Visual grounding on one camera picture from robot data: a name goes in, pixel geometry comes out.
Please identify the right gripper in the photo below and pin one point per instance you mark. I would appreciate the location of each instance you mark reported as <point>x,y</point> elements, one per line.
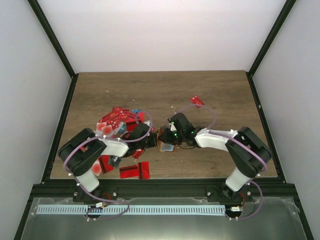
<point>166,139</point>

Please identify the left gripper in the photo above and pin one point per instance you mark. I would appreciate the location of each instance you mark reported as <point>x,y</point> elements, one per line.
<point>154,142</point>

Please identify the brown leather card holder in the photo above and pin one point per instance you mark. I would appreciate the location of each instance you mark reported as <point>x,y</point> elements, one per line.
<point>166,145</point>

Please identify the red card vertical stripe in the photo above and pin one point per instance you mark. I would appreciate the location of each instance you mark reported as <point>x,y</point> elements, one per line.
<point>143,170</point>

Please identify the black VIP card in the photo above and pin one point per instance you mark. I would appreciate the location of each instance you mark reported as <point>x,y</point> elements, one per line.
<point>114,161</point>

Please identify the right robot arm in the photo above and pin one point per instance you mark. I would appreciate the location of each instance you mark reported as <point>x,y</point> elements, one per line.
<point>248,152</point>

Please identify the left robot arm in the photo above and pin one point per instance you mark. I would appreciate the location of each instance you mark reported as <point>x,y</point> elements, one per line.
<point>80,153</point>

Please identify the red VIP card top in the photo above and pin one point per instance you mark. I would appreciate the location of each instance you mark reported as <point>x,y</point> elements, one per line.
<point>117,113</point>

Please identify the red card horizontal stripe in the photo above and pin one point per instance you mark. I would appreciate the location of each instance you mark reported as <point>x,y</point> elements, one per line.
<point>128,172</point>

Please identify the white card red circle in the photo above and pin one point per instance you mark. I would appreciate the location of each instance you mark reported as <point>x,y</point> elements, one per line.
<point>107,130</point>

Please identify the lone red VIP card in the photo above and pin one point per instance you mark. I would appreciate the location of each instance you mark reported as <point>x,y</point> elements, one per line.
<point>196,101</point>

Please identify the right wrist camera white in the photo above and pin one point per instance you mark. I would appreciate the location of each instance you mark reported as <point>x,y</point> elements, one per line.
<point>172,127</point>

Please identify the black frame front beam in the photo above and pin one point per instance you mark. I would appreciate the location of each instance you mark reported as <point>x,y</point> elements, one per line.
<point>153,188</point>

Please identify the light blue slotted rail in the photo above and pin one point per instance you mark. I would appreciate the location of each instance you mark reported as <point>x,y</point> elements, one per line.
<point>201,210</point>

